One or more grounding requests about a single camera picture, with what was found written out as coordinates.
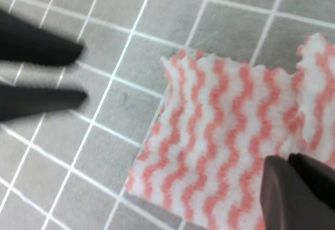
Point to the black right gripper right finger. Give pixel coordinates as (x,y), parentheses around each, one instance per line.
(318,177)

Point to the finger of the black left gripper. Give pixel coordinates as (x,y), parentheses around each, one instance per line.
(23,101)
(22,41)

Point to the pink white wavy striped towel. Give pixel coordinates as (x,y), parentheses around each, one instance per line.
(220,119)

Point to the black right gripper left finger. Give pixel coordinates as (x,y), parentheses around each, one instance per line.
(285,199)

